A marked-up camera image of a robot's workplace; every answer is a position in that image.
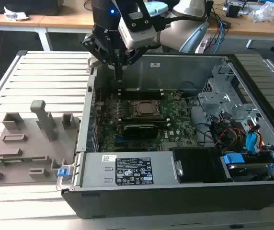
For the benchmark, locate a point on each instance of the silver CPU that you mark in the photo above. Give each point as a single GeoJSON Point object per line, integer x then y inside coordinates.
{"type": "Point", "coordinates": [148, 107]}

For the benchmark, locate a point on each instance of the CPU socket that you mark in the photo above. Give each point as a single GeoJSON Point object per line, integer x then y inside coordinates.
{"type": "Point", "coordinates": [133, 115]}

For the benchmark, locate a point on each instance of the black plastic shroud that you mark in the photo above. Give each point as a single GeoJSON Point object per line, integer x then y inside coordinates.
{"type": "Point", "coordinates": [199, 165]}

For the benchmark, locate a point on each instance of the small black device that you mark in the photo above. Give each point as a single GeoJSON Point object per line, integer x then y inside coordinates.
{"type": "Point", "coordinates": [232, 10]}

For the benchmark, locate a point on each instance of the black label sticker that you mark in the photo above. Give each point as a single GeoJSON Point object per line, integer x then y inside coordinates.
{"type": "Point", "coordinates": [134, 171]}

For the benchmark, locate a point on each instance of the white case wall sticker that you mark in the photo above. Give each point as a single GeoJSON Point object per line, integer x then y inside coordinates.
{"type": "Point", "coordinates": [155, 65]}

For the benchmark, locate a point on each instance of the wooden desk white frame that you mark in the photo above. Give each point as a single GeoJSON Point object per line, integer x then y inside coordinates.
{"type": "Point", "coordinates": [259, 27]}
{"type": "Point", "coordinates": [55, 21]}

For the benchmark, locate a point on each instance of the green RAM stick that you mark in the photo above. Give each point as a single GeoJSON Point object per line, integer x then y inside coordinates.
{"type": "Point", "coordinates": [19, 159]}

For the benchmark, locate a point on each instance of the hard disk in blue carrier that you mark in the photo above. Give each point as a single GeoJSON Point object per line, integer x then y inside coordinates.
{"type": "Point", "coordinates": [232, 159]}

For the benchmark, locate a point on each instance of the clear plastic bag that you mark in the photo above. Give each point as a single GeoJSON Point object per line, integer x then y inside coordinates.
{"type": "Point", "coordinates": [266, 12]}

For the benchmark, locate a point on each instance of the open black PC case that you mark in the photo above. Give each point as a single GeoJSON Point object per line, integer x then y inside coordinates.
{"type": "Point", "coordinates": [151, 203]}

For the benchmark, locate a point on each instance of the metal drive cage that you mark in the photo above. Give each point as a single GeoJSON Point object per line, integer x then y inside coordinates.
{"type": "Point", "coordinates": [213, 98]}

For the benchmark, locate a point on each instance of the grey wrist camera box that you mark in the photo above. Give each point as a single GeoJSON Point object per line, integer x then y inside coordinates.
{"type": "Point", "coordinates": [139, 36]}

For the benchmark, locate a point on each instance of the green motherboard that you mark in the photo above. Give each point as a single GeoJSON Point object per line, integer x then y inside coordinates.
{"type": "Point", "coordinates": [185, 134]}

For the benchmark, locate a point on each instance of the black box on desk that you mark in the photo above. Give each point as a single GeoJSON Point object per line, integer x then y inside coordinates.
{"type": "Point", "coordinates": [31, 7]}

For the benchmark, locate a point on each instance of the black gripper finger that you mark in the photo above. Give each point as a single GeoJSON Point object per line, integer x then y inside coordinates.
{"type": "Point", "coordinates": [96, 46]}
{"type": "Point", "coordinates": [135, 54]}

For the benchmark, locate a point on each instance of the crumpled white paper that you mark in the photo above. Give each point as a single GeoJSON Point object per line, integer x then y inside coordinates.
{"type": "Point", "coordinates": [14, 14]}

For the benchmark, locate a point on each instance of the silver coin battery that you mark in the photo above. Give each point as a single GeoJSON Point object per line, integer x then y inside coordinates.
{"type": "Point", "coordinates": [177, 97]}

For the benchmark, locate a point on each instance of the grey parts rack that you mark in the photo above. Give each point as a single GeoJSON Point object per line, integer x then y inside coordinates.
{"type": "Point", "coordinates": [31, 143]}

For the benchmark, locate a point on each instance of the white barcode sticker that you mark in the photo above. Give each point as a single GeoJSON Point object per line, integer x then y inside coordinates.
{"type": "Point", "coordinates": [109, 158]}

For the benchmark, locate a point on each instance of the black graphics card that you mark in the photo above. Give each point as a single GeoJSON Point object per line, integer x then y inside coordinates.
{"type": "Point", "coordinates": [140, 131]}

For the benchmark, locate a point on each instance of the blue case latch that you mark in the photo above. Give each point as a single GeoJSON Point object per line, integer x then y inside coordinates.
{"type": "Point", "coordinates": [63, 172]}

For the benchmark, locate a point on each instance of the black RAM slot bank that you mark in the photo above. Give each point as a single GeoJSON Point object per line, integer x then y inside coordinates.
{"type": "Point", "coordinates": [144, 121]}
{"type": "Point", "coordinates": [141, 94]}

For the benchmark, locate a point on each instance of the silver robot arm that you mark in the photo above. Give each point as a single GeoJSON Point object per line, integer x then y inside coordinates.
{"type": "Point", "coordinates": [182, 33]}

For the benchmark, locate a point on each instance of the grey power supply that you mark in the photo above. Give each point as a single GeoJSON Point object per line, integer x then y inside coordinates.
{"type": "Point", "coordinates": [96, 172]}

